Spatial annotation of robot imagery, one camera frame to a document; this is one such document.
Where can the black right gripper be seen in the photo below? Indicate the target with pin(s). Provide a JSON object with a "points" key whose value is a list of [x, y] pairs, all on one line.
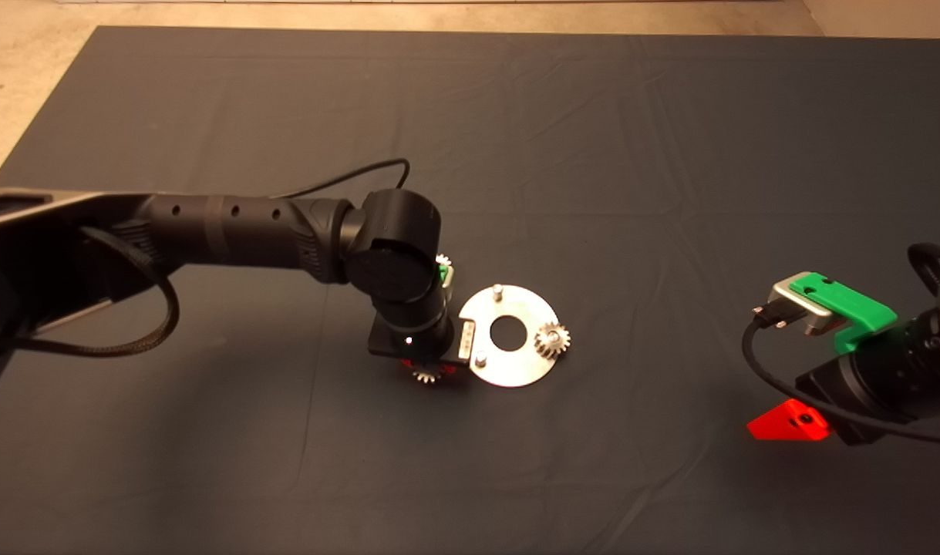
{"points": [[870, 393]]}

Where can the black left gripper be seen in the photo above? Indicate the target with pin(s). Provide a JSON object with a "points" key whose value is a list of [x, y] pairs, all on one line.
{"points": [[419, 343]]}

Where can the steel spur gear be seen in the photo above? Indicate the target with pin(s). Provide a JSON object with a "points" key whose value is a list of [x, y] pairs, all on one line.
{"points": [[443, 260], [426, 377], [560, 343]]}

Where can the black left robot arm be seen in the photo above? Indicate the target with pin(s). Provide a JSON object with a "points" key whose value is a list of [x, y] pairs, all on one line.
{"points": [[230, 231]]}

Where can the round metal carrier plate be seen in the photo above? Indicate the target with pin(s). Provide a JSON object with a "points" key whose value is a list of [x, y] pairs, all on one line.
{"points": [[516, 370]]}

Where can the dark grey table cloth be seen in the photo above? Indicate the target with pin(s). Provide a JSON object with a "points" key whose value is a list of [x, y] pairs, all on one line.
{"points": [[670, 116]]}

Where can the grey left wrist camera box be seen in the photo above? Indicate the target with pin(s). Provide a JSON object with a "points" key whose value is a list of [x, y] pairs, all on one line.
{"points": [[447, 284]]}

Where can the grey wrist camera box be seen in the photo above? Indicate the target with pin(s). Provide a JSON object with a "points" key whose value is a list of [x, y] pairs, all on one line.
{"points": [[793, 297], [447, 284]]}

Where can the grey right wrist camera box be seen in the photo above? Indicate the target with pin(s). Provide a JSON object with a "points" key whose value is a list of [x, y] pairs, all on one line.
{"points": [[793, 297]]}

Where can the green right camera mount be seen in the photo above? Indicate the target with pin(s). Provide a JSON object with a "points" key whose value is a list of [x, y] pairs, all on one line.
{"points": [[847, 304]]}

